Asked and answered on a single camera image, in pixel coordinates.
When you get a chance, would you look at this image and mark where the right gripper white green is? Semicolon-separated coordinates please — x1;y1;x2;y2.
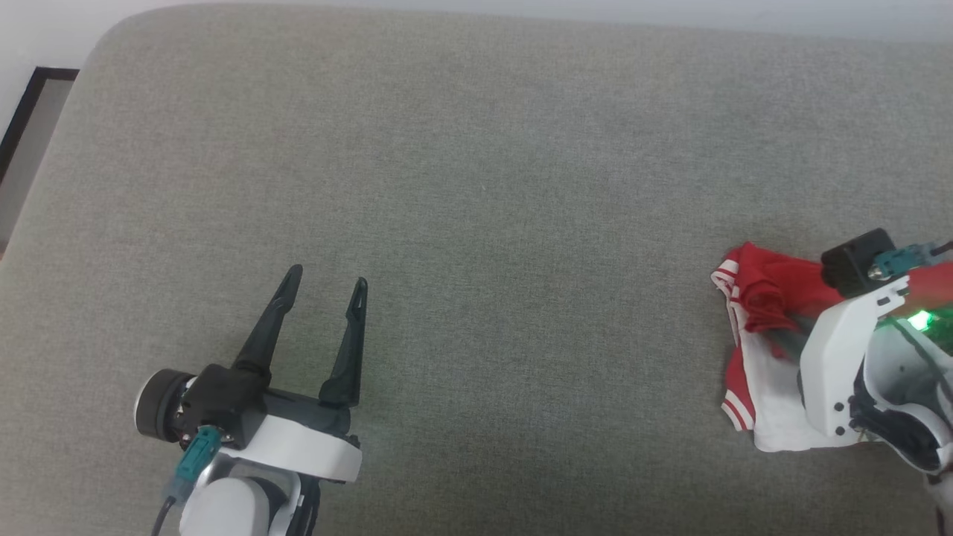
799;277;953;449

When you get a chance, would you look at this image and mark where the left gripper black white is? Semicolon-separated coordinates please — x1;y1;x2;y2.
181;264;369;485

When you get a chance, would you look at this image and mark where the red and white garment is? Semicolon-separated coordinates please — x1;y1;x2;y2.
710;241;888;453

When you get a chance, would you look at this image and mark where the grey fabric sofa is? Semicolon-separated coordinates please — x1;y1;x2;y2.
0;3;953;536

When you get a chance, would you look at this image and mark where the black framed grey panel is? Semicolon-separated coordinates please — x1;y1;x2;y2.
0;66;80;259

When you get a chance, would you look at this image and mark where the right teal connector black cable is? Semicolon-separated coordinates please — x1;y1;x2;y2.
873;240;953;281

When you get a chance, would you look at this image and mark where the teal connector black cable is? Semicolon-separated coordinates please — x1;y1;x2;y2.
151;425;223;536
873;240;953;281

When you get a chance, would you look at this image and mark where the left teal connector black cable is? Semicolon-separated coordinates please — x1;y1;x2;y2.
151;425;223;536

